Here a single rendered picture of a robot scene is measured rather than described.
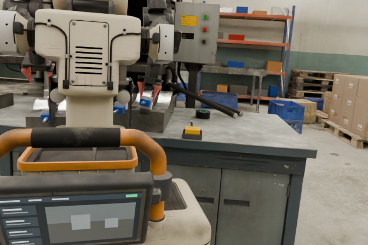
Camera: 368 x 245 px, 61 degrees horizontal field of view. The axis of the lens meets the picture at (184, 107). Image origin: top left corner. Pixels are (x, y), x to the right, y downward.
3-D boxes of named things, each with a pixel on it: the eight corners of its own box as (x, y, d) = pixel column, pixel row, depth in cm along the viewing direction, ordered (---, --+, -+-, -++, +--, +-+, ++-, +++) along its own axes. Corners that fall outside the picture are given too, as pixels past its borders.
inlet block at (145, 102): (147, 111, 123) (149, 97, 122) (134, 108, 123) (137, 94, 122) (151, 109, 136) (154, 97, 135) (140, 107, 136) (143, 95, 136)
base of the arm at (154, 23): (144, 29, 95) (182, 31, 98) (142, 14, 100) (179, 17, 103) (141, 51, 101) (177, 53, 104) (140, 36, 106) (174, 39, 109)
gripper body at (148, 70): (139, 80, 136) (143, 63, 135) (162, 84, 136) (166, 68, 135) (137, 79, 129) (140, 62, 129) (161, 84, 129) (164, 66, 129)
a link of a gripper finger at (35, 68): (37, 77, 129) (35, 57, 123) (56, 79, 131) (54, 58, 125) (34, 87, 123) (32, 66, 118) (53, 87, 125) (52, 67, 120)
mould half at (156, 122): (162, 133, 133) (164, 101, 130) (103, 128, 134) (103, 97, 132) (173, 111, 182) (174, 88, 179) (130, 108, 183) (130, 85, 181)
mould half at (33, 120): (93, 129, 131) (93, 104, 129) (26, 129, 124) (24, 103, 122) (97, 107, 178) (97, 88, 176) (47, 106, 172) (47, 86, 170)
